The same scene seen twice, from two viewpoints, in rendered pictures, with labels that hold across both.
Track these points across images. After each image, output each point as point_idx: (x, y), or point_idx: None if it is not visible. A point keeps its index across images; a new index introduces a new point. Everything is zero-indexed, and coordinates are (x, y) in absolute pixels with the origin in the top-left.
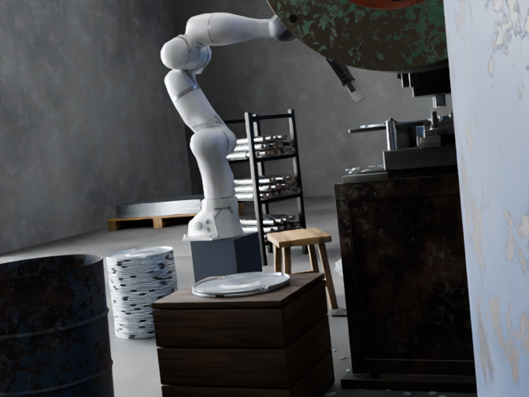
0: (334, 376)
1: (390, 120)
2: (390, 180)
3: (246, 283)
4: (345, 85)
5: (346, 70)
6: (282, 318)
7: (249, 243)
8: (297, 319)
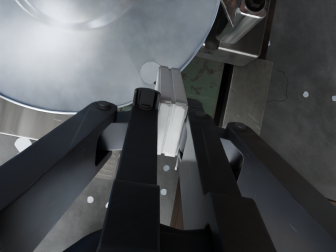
0: (167, 166)
1: (264, 4)
2: (265, 59)
3: None
4: (177, 149)
5: (146, 143)
6: (331, 199)
7: None
8: None
